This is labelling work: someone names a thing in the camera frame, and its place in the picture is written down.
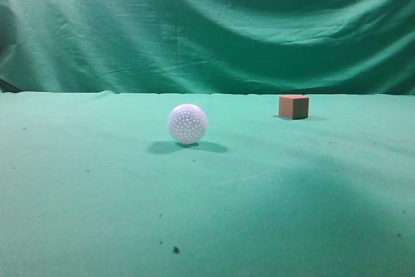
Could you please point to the red-brown cube block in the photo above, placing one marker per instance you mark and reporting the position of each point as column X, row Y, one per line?
column 294, row 106

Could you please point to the green backdrop cloth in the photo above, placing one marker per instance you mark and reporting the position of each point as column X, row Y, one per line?
column 208, row 46

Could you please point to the white dimpled golf ball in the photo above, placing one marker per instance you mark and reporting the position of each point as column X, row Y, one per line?
column 187, row 124

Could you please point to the green table cloth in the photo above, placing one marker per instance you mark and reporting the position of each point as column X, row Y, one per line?
column 93, row 184

